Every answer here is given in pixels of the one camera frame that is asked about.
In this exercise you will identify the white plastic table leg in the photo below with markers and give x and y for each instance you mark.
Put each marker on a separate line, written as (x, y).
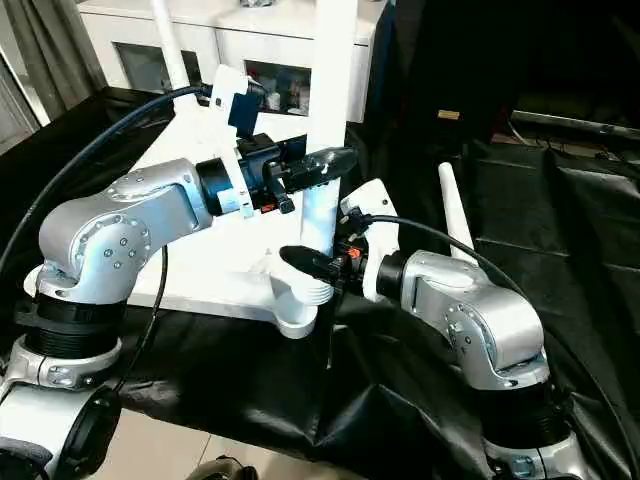
(170, 45)
(330, 75)
(455, 210)

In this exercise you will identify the white plastic table top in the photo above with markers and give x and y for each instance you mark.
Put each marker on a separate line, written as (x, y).
(210, 280)

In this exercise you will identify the black work mat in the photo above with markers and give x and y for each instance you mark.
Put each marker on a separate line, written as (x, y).
(400, 375)

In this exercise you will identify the white glass-door cabinet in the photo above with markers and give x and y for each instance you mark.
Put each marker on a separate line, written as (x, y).
(270, 42)

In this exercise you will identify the small tan label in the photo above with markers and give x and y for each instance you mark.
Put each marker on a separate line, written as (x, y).
(448, 114)

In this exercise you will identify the large black case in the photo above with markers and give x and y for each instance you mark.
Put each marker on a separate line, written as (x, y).
(500, 50)

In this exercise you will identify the dark brown rounded object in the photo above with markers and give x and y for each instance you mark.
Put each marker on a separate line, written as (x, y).
(225, 467)

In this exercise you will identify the long grey metal bar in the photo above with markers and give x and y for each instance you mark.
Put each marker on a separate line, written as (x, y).
(575, 125)

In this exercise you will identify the grey curtain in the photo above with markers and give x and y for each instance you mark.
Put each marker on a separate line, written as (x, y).
(40, 50)

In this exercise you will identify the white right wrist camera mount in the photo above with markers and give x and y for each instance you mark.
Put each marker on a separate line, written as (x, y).
(380, 210)

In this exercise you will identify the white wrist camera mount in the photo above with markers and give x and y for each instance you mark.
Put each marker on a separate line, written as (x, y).
(380, 210)
(220, 100)

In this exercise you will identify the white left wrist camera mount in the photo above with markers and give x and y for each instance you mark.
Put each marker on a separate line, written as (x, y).
(220, 100)

